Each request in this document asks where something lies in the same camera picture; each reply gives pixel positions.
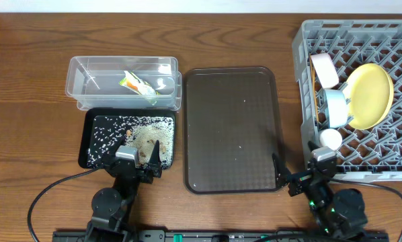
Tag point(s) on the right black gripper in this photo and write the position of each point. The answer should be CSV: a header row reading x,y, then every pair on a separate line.
x,y
302,181

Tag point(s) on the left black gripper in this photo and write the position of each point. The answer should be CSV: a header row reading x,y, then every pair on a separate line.
x,y
134,171

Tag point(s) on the white cup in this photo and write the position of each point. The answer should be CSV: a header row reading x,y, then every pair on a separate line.
x,y
330,138

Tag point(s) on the light blue bowl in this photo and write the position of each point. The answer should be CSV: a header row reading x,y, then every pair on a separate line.
x,y
337,108

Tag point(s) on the green yellow snack wrapper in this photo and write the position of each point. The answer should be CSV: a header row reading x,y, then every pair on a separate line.
x,y
137,85

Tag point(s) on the white bowl with rice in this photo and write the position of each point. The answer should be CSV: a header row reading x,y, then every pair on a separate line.
x,y
325,70

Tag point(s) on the yellow round plate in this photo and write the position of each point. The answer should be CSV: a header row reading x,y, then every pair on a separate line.
x,y
370,90

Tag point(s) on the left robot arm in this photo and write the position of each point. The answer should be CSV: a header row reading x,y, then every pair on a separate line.
x,y
112,206

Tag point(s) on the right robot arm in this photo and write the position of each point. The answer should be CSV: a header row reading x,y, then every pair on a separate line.
x,y
339,215

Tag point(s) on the black waste tray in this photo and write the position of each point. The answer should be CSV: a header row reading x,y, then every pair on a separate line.
x,y
104,127

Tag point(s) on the grey dishwasher rack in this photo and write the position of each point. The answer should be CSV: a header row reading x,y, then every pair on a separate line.
x,y
373,155

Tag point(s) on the brown plastic serving tray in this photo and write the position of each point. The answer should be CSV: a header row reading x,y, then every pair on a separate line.
x,y
232,130

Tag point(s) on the clear plastic bin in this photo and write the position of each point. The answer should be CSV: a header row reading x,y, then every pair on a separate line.
x,y
94,82

